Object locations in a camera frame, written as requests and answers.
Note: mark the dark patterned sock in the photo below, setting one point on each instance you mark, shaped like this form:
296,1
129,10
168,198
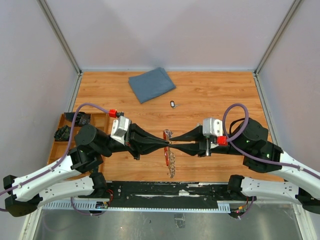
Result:
81,119

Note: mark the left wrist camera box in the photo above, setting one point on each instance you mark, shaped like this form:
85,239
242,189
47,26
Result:
119,129

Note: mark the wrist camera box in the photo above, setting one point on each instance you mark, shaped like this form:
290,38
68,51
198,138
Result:
119,129
212,127

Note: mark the green patterned sock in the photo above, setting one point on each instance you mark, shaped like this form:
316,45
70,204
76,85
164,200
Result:
63,134

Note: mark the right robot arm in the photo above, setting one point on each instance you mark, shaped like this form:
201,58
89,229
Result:
300,185

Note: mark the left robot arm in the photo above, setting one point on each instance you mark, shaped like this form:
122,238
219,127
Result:
53,182

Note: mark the folded blue cloth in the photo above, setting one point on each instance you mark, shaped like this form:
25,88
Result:
151,84

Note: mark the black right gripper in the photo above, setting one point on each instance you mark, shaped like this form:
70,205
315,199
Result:
201,149

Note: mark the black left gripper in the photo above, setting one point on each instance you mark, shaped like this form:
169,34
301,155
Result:
138,141

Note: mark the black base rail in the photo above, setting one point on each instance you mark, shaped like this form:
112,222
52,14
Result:
168,195

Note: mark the wooden compartment tray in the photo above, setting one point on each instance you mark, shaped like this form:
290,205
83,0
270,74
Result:
99,120

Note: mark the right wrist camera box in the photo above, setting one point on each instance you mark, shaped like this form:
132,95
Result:
212,127

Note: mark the black tagged key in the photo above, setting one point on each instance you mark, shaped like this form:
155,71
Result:
173,105

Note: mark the red-handled metal key organizer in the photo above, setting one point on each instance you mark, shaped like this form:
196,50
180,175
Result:
170,158

